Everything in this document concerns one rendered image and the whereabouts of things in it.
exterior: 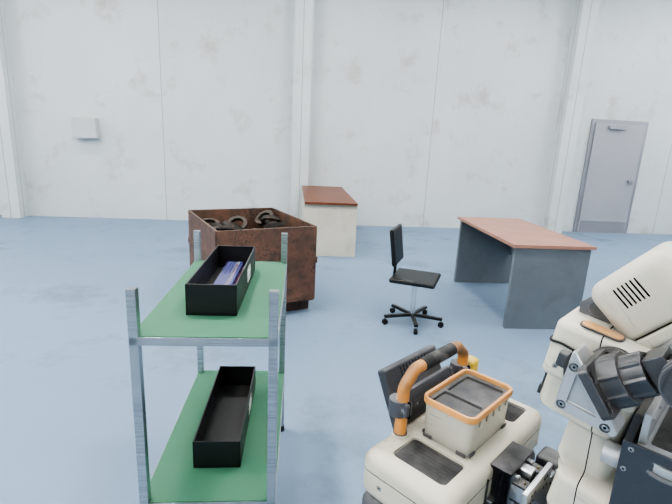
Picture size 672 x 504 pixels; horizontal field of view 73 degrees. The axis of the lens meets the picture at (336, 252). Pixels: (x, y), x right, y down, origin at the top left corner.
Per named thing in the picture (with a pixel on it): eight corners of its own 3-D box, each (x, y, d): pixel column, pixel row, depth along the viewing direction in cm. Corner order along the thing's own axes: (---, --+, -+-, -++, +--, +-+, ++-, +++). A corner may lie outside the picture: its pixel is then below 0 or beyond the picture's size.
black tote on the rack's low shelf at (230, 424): (240, 467, 169) (240, 441, 166) (193, 468, 168) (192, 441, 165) (255, 386, 224) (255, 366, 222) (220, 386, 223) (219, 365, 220)
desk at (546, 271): (510, 281, 545) (519, 218, 526) (581, 330, 406) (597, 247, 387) (450, 280, 538) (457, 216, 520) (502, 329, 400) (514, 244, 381)
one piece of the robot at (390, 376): (386, 460, 120) (364, 376, 121) (455, 409, 145) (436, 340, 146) (420, 465, 112) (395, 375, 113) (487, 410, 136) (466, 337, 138)
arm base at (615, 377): (597, 349, 81) (575, 371, 73) (645, 336, 76) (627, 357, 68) (623, 395, 80) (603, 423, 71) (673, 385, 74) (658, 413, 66)
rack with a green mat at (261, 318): (143, 588, 159) (122, 289, 132) (199, 427, 247) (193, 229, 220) (275, 583, 162) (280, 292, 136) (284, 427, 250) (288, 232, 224)
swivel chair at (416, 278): (428, 310, 436) (436, 223, 416) (451, 334, 385) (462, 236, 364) (373, 312, 427) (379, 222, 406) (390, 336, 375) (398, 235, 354)
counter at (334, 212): (339, 227, 833) (341, 186, 816) (355, 257, 622) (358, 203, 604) (300, 226, 827) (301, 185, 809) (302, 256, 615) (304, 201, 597)
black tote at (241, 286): (236, 316, 156) (236, 285, 153) (185, 315, 154) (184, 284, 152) (255, 269, 211) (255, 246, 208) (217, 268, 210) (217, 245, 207)
